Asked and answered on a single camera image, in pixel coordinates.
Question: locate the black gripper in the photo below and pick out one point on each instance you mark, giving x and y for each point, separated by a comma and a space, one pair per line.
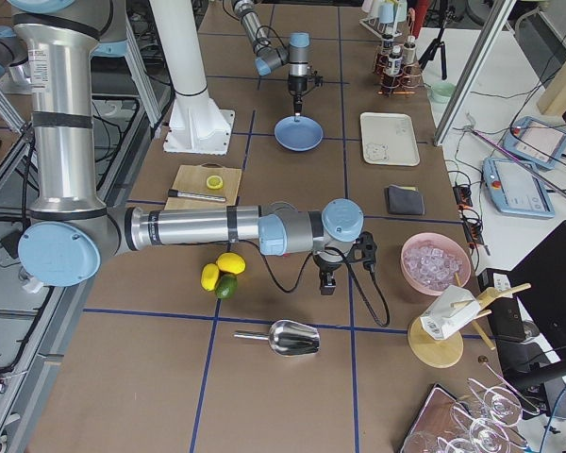
296, 85
326, 265

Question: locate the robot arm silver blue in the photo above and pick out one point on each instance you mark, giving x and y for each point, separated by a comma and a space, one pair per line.
72, 231
272, 53

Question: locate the blue plate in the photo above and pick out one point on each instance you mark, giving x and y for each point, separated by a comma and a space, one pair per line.
298, 133

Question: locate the metal scoop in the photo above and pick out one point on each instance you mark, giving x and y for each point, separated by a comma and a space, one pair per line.
287, 338

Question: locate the yellow lemon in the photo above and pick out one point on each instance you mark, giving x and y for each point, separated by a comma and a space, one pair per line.
209, 276
231, 263

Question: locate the cream plastic tray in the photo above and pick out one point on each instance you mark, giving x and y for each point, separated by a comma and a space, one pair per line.
388, 139

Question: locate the green lime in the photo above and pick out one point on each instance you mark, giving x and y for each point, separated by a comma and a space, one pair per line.
226, 286

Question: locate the pink bowl with ice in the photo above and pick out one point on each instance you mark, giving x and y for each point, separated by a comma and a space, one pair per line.
431, 262

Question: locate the dark drink bottle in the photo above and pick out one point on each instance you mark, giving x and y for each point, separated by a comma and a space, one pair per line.
409, 50
387, 44
394, 61

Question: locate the dark grey folded cloth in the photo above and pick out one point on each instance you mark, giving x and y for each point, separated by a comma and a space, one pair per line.
404, 201

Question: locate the wooden cutting board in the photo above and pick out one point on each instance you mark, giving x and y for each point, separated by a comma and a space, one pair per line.
194, 179

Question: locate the lemon half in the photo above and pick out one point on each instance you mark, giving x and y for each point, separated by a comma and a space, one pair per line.
214, 182

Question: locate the green bowl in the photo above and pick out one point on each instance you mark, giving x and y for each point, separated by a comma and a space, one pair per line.
441, 91

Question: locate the blue teach pendant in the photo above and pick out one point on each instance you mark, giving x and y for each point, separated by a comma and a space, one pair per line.
536, 141
514, 190

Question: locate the clear wine glass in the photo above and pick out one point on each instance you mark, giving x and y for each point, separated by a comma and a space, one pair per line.
501, 401

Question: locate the black monitor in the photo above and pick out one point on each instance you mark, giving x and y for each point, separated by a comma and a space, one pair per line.
544, 268

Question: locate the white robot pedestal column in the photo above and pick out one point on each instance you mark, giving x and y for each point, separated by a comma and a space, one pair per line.
196, 124

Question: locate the copper wire bottle basket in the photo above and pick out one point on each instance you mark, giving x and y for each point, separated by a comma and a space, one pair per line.
410, 76

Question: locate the white wire cup rack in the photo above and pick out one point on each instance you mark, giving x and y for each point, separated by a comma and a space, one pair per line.
383, 17

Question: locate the black handled knife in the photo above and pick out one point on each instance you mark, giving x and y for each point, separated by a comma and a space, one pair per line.
196, 196

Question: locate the black camera tripod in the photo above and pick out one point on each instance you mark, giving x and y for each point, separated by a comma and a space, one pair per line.
446, 16

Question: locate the aluminium frame post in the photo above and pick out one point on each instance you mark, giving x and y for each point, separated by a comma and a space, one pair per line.
483, 45

